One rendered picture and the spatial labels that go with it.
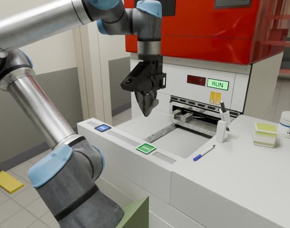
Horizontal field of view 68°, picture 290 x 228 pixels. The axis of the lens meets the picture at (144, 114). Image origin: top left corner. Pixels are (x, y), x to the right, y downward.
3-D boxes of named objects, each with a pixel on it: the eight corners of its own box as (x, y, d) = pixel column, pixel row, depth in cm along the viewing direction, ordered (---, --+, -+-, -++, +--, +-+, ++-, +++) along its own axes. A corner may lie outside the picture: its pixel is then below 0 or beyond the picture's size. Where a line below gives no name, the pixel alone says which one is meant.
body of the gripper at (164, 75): (166, 89, 75) (168, 54, 71) (150, 95, 69) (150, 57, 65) (149, 86, 80) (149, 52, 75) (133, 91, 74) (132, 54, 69)
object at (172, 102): (170, 113, 144) (170, 99, 141) (236, 133, 117) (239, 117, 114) (168, 114, 143) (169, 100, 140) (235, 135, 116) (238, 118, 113)
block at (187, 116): (187, 116, 130) (187, 112, 129) (192, 118, 128) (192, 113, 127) (180, 121, 125) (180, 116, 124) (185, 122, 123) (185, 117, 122)
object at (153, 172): (95, 141, 115) (92, 117, 110) (183, 190, 81) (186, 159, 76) (79, 148, 109) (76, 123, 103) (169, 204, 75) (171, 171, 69)
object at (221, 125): (220, 135, 91) (224, 105, 86) (229, 138, 89) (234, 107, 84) (213, 140, 87) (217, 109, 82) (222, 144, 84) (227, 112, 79)
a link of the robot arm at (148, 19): (135, 2, 68) (163, 2, 67) (136, 39, 72) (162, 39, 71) (131, -1, 60) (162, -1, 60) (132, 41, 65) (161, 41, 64)
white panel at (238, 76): (133, 103, 169) (132, 50, 154) (239, 137, 119) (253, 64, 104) (130, 104, 167) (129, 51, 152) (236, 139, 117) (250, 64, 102)
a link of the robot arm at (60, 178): (43, 225, 47) (9, 174, 48) (70, 201, 61) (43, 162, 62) (85, 193, 47) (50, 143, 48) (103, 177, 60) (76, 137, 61)
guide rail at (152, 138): (181, 122, 137) (181, 118, 136) (183, 123, 136) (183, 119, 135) (123, 155, 103) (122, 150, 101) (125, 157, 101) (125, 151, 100)
